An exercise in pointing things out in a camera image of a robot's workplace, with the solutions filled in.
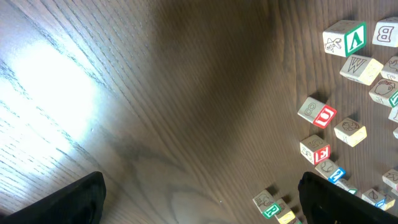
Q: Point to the red E letter block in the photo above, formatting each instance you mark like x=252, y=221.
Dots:
x=315, y=149

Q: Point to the blue L letter block right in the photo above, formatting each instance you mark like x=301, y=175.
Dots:
x=374, y=198

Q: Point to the yellow block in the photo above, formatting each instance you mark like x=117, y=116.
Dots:
x=350, y=131
x=361, y=69
x=385, y=33
x=285, y=215
x=389, y=201

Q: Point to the green 4 number block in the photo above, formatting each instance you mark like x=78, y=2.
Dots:
x=345, y=185

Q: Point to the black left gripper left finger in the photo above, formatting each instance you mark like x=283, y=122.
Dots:
x=80, y=202

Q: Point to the green N letter block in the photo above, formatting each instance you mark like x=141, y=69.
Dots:
x=385, y=92

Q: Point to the blue P letter block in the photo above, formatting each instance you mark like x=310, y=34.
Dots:
x=393, y=115

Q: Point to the green R letter block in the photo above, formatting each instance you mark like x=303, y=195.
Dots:
x=266, y=204

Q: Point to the blue question mark block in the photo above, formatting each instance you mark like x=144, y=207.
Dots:
x=329, y=170

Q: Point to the red U letter block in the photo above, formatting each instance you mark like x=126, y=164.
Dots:
x=317, y=112

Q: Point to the green V letter block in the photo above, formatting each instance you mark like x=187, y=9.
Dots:
x=345, y=37

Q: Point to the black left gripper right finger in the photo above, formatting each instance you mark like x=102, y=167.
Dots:
x=324, y=202

